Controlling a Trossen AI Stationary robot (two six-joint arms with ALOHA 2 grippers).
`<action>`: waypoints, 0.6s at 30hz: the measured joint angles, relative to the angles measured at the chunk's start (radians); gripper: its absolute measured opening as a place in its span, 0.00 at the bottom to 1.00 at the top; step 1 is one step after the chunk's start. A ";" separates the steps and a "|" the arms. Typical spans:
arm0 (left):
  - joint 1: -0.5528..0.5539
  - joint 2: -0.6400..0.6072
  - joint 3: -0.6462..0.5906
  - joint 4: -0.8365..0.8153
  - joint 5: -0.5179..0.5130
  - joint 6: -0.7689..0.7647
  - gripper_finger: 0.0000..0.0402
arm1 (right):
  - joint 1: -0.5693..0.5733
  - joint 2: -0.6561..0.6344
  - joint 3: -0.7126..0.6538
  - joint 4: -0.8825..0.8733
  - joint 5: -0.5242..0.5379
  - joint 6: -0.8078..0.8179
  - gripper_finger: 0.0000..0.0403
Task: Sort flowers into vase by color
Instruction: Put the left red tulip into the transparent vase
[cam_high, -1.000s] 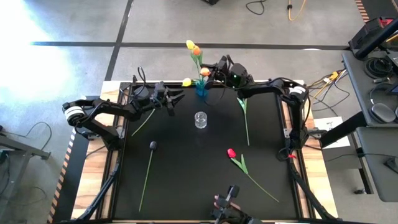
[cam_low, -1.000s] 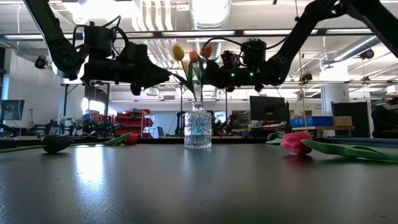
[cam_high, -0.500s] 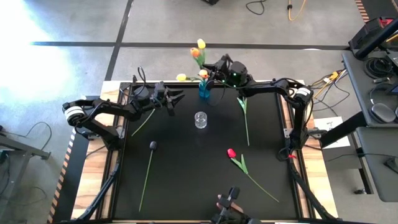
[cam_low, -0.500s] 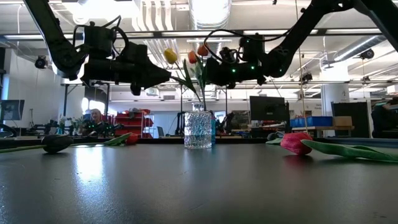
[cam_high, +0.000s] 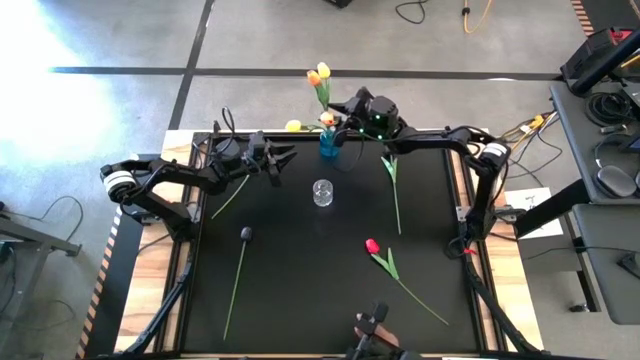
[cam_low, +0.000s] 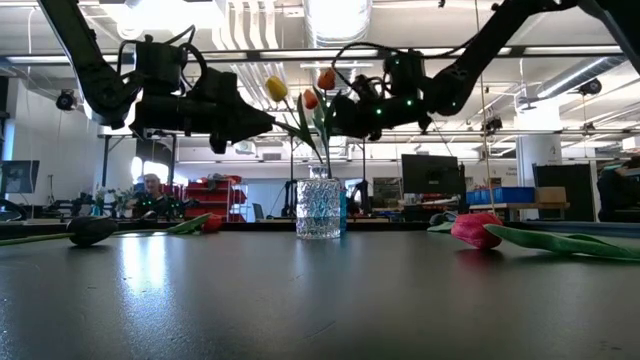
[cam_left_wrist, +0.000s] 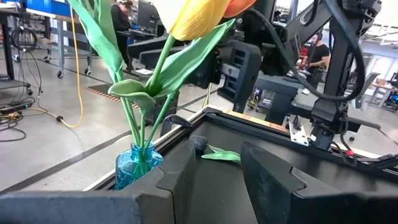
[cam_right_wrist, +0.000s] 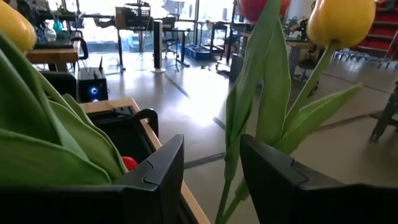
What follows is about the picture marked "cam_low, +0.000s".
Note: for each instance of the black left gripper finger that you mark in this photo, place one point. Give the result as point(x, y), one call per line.
point(252, 125)

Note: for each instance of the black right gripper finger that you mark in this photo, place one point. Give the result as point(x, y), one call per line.
point(347, 117)

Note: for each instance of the orange artificial tulip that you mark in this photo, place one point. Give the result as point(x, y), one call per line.
point(326, 79)
point(310, 99)

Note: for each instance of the red artificial tulip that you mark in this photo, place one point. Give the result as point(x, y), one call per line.
point(212, 223)
point(475, 230)

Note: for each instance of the black artificial tulip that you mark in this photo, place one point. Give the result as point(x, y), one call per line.
point(440, 220)
point(90, 230)

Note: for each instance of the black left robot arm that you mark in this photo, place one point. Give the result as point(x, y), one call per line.
point(90, 65)

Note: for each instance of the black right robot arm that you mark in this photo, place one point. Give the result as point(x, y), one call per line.
point(480, 55)

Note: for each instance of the clear textured glass vase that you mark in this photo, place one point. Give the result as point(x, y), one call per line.
point(318, 210)

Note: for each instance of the blue textured glass vase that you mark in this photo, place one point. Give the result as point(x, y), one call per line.
point(344, 215)

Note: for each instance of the yellow artificial tulip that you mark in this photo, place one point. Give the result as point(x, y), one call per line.
point(276, 88)

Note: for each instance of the black computer monitor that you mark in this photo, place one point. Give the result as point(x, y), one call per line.
point(430, 175)
point(20, 177)

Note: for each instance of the person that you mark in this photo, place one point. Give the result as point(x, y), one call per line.
point(617, 195)
point(152, 187)

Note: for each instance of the red storage shelf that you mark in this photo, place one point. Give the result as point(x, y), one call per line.
point(210, 197)

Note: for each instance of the green potted plants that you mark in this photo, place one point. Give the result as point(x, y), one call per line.
point(112, 200)

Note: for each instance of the blue storage bins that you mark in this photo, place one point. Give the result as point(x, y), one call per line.
point(500, 195)

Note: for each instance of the white pillar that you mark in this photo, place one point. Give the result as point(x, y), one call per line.
point(537, 150)

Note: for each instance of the wooden workbench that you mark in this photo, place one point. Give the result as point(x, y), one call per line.
point(520, 205)

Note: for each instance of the brown cardboard box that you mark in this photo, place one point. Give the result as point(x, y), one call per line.
point(550, 195)

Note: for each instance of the black panel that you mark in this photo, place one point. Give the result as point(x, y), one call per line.
point(562, 190)

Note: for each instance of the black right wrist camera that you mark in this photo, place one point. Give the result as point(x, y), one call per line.
point(405, 72)

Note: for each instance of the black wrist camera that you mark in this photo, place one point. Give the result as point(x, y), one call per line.
point(157, 67)
point(405, 72)

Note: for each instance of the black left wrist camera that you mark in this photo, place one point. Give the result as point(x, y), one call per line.
point(157, 67)

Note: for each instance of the silver ceiling duct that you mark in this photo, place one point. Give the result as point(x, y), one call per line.
point(337, 20)

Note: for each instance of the black aluminium table frame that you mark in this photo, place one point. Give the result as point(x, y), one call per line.
point(380, 226)

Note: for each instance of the black ceiling camera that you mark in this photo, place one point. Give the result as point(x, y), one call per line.
point(590, 86)
point(66, 100)

